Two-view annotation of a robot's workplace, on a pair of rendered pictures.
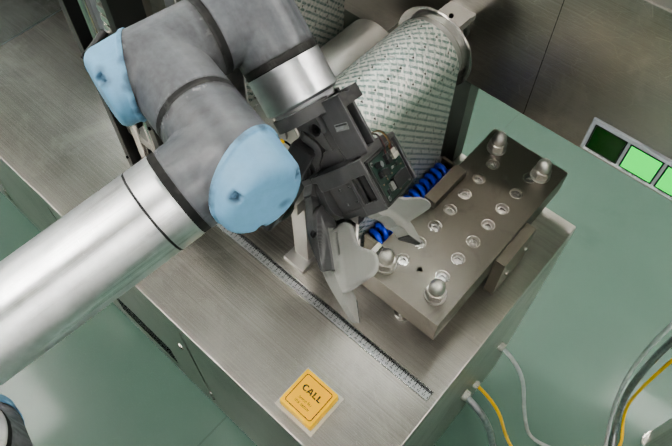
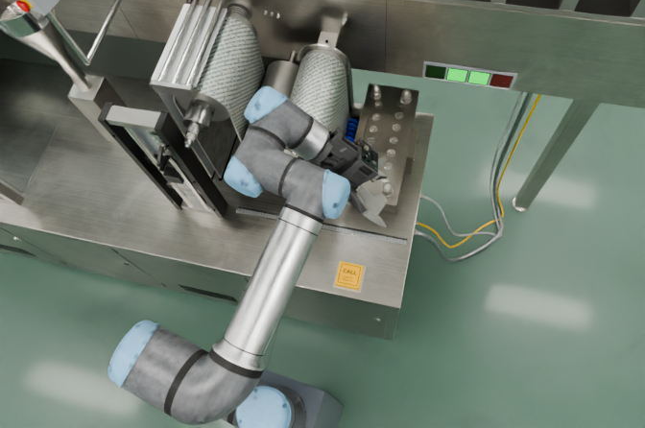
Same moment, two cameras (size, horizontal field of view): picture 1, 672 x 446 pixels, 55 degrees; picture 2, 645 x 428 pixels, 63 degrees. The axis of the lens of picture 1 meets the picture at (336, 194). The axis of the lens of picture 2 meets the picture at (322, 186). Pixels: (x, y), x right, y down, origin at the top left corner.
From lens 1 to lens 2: 0.47 m
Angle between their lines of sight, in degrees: 12
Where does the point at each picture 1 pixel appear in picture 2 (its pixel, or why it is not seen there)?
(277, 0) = (292, 109)
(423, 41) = (322, 65)
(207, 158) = (315, 196)
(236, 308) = not seen: hidden behind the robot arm
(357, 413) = (376, 269)
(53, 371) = not seen: hidden behind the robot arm
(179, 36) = (264, 149)
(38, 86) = (78, 186)
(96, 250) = (293, 253)
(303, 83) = (319, 139)
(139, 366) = (210, 319)
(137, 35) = (247, 157)
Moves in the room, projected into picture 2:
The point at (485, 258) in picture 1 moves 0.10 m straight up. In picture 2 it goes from (401, 158) to (403, 142)
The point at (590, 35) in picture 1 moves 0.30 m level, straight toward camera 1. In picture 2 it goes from (406, 25) to (418, 125)
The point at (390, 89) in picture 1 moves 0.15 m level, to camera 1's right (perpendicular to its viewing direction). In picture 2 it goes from (322, 101) to (372, 75)
